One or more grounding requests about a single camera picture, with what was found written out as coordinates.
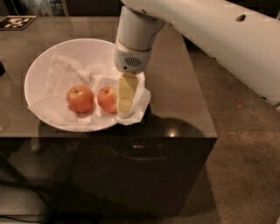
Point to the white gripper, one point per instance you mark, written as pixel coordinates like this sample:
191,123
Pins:
130,59

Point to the red apple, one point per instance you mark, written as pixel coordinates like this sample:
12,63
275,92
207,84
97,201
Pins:
106,99
80,98

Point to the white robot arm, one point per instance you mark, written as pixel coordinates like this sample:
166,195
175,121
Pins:
245,42

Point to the white bowl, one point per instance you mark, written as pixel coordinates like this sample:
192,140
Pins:
86,51

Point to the white crumpled paper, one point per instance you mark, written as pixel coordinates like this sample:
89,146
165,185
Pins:
47,95

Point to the black white fiducial marker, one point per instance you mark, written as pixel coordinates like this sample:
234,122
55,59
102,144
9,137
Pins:
15,23

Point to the black object at left edge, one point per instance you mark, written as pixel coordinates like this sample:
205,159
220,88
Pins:
2,69

